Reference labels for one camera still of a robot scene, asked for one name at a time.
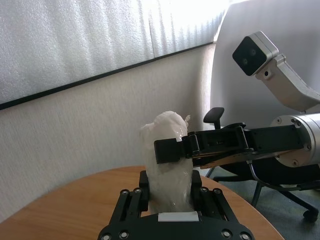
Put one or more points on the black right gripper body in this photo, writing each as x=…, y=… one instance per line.
x=277, y=140

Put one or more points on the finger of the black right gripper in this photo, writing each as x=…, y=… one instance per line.
x=170, y=151
x=212, y=163

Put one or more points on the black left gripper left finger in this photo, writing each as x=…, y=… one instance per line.
x=143, y=190

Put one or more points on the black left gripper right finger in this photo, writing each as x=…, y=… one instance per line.
x=197, y=190

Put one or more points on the white plastic-wrapped sandbag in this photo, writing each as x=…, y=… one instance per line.
x=167, y=180

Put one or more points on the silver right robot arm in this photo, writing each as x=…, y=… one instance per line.
x=310, y=135

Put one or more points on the right wrist camera mount bracket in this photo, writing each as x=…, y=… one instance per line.
x=290, y=85

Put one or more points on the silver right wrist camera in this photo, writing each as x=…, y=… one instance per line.
x=252, y=53

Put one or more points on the black wall strip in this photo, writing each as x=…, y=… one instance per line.
x=100, y=76

